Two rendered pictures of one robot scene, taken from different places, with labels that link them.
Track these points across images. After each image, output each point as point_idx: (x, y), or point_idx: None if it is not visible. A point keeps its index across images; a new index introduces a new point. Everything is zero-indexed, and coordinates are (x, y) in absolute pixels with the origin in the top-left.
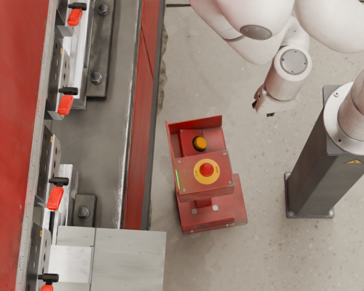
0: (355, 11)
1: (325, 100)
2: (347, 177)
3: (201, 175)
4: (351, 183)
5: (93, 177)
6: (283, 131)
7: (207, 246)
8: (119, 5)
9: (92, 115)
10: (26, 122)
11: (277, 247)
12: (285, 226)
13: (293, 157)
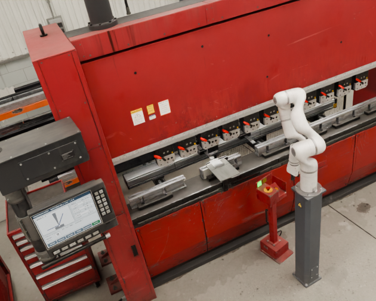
0: (300, 116)
1: None
2: (301, 224)
3: (265, 189)
4: (303, 235)
5: (243, 166)
6: (321, 256)
7: (261, 258)
8: None
9: (258, 158)
10: (233, 107)
11: (279, 277)
12: (289, 275)
13: None
